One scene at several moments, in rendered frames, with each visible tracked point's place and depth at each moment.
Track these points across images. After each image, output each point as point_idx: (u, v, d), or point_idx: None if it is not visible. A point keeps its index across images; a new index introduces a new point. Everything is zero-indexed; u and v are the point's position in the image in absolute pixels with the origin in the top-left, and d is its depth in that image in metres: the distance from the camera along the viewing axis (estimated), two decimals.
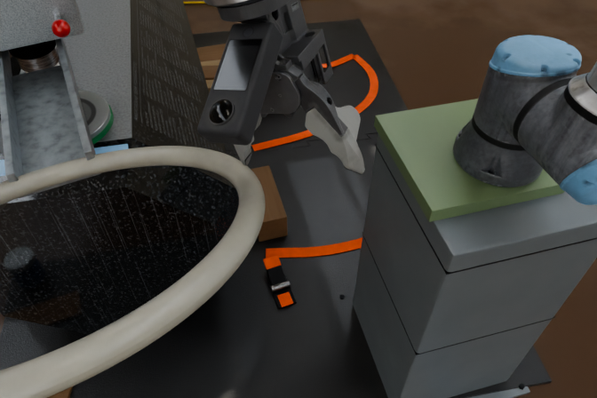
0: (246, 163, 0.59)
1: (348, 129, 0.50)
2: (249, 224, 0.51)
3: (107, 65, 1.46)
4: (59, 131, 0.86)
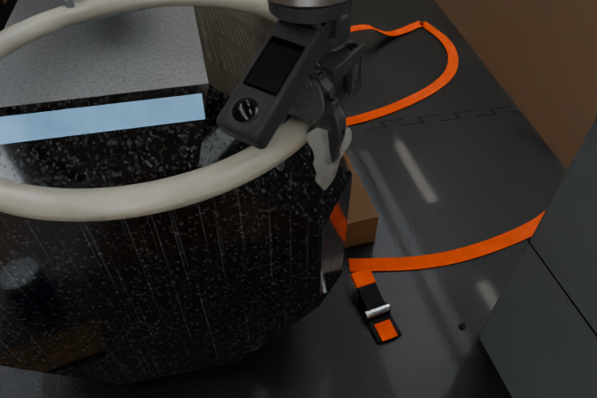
0: (280, 167, 0.58)
1: (339, 156, 0.52)
2: None
3: None
4: None
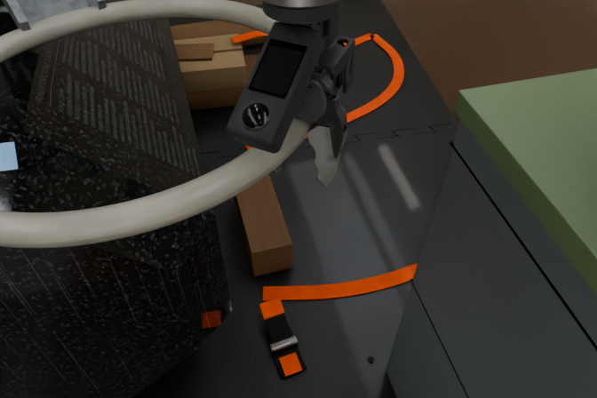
0: (278, 169, 0.58)
1: (340, 152, 0.53)
2: None
3: (10, 18, 0.92)
4: None
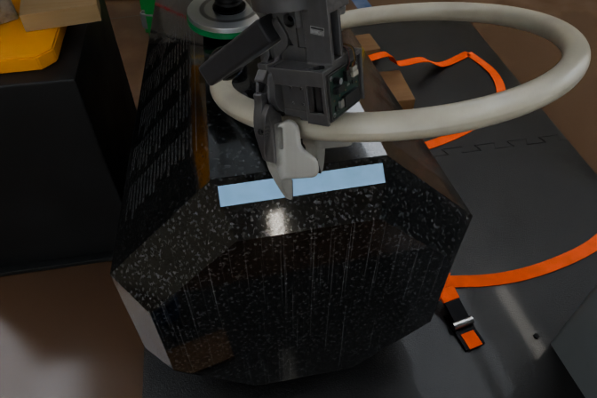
0: None
1: (274, 163, 0.51)
2: (578, 30, 0.63)
3: None
4: None
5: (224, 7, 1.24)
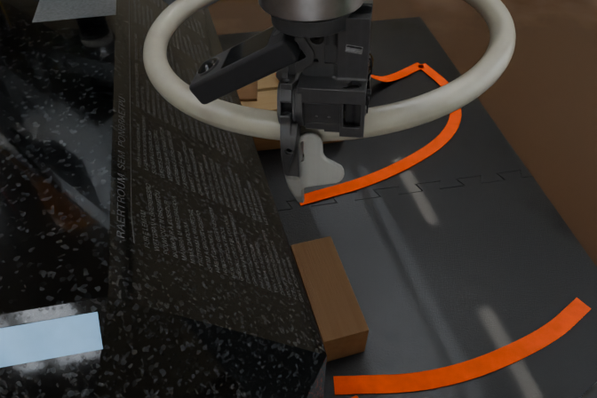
0: None
1: (298, 177, 0.50)
2: None
3: (67, 104, 0.73)
4: None
5: None
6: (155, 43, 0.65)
